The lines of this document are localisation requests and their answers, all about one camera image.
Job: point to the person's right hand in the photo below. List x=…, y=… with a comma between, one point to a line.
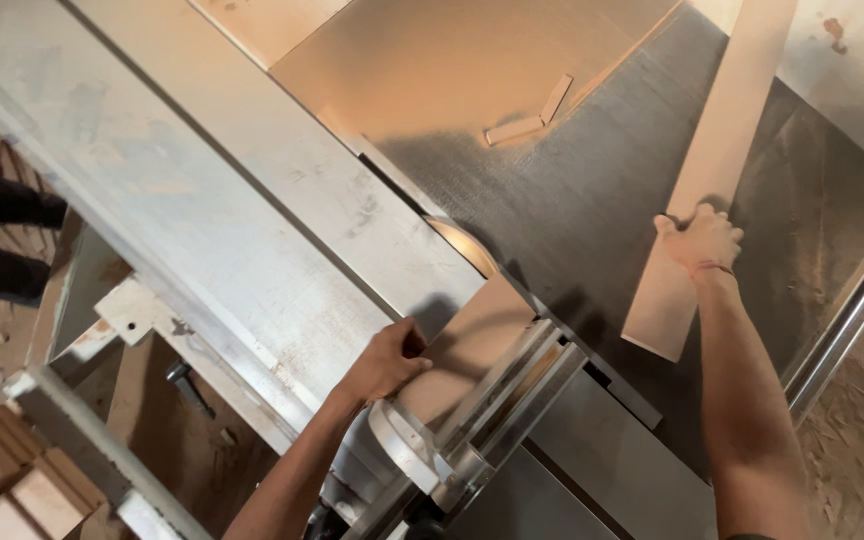
x=702, y=241

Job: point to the person's left hand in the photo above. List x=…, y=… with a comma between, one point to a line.
x=381, y=364

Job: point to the tan wooden board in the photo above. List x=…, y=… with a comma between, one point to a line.
x=473, y=341

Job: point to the long pale wooden plank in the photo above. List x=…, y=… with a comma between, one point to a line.
x=724, y=127

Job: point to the thin brown wrist band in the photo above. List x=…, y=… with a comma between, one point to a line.
x=711, y=267

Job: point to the dark steel saw table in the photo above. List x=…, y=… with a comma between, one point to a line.
x=589, y=195

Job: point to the aluminium crosscut fence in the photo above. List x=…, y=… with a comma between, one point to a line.
x=503, y=405

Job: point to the circular saw blade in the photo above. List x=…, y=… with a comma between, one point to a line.
x=466, y=244

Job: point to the small wooden offcut block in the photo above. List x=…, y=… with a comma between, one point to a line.
x=556, y=98
x=514, y=130

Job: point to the white extension panel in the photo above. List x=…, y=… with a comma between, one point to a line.
x=852, y=75

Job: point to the grey sliding saw table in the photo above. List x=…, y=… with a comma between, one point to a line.
x=199, y=180

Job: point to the stack of wooden boards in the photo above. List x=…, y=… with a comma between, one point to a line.
x=4, y=484

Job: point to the white round fence bracket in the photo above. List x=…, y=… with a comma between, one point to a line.
x=402, y=442

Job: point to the chrome guide rail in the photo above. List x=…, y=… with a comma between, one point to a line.
x=848, y=319

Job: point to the white metal support frame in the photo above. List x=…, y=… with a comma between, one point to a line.
x=72, y=420

